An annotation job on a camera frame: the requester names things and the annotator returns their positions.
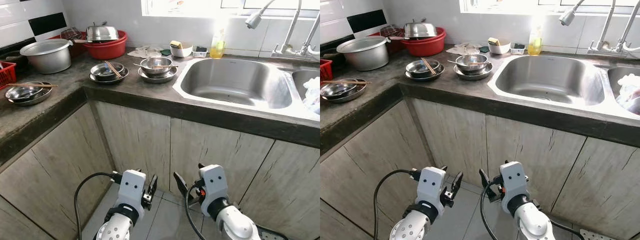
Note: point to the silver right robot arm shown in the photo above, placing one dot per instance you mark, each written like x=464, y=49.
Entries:
x=535, y=225
x=239, y=226

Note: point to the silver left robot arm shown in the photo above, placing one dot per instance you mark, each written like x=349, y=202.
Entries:
x=116, y=231
x=412, y=231

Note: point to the stainless steel double sink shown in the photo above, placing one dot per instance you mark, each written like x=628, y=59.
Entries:
x=235, y=82
x=550, y=80

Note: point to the stainless steel plate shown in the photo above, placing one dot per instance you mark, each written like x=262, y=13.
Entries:
x=107, y=81
x=159, y=79
x=352, y=96
x=424, y=78
x=35, y=100
x=474, y=76

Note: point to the stainless steel spoon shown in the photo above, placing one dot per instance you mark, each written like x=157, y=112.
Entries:
x=137, y=65
x=452, y=62

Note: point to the grey robot foot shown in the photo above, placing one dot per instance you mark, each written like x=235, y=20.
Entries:
x=597, y=236

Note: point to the small white tray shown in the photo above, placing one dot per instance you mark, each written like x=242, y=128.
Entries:
x=517, y=51
x=200, y=54

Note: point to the white ceramic bowl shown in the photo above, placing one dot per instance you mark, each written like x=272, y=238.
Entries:
x=184, y=51
x=501, y=49

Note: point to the green scouring pad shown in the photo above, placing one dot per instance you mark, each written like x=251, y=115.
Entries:
x=484, y=49
x=165, y=52

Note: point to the yellow dish soap bottle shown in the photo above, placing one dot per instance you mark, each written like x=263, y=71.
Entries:
x=217, y=49
x=534, y=46

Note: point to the white dish cloth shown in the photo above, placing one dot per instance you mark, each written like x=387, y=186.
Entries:
x=463, y=49
x=145, y=51

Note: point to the red plastic basin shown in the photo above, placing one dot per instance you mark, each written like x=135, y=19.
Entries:
x=425, y=48
x=107, y=51

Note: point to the yellow sponge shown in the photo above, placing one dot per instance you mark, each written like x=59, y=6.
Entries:
x=493, y=41
x=176, y=44

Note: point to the clear plastic bag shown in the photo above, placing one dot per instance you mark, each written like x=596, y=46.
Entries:
x=312, y=95
x=627, y=87

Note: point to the large aluminium pot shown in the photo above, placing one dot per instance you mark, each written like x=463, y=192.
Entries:
x=47, y=61
x=365, y=58

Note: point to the domed stainless steel lid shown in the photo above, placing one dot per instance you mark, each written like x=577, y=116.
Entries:
x=420, y=31
x=102, y=33

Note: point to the red plastic basket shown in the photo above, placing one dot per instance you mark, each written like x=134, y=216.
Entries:
x=7, y=75
x=326, y=70

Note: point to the gooseneck faucet with sprayer head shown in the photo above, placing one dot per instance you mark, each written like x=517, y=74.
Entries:
x=253, y=20

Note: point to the black wok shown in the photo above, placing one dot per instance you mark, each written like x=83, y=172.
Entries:
x=330, y=54
x=12, y=56

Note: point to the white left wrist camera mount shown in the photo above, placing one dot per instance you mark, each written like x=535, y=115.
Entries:
x=131, y=186
x=431, y=184

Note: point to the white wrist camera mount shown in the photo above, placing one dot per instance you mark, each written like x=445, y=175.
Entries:
x=431, y=184
x=514, y=179
x=214, y=181
x=131, y=186

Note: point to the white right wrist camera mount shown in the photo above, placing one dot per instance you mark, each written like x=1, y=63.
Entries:
x=514, y=179
x=214, y=181

